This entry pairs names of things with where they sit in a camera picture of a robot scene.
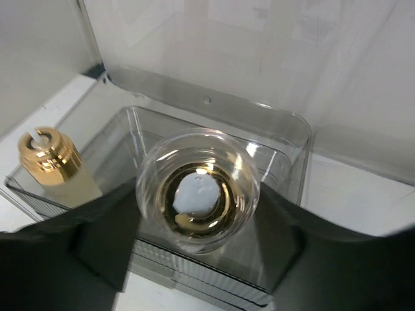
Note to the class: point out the clear acrylic makeup organizer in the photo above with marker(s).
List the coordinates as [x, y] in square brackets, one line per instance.
[320, 92]

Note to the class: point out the cream bottle clear cap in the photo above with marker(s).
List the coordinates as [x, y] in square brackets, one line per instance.
[199, 187]

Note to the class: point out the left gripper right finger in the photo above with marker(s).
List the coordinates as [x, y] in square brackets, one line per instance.
[313, 264]

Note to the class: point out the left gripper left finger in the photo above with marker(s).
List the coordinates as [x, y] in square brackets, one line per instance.
[77, 260]

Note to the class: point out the frosted bottle gold pump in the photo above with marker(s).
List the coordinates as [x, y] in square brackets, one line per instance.
[52, 159]

